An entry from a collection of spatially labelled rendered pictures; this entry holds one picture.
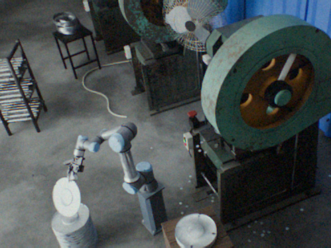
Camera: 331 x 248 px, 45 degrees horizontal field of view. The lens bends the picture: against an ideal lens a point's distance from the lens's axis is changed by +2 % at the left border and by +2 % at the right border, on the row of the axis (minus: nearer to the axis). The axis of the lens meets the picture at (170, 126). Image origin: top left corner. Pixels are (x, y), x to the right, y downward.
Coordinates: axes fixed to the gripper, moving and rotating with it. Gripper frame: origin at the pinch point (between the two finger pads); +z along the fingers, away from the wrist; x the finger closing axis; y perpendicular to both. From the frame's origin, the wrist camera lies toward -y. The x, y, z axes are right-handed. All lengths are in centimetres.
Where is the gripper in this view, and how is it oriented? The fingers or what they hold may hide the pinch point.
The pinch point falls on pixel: (69, 181)
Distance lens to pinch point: 311.8
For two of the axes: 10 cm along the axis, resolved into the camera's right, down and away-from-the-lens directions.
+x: 4.1, 1.3, 9.0
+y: 8.8, 2.2, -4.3
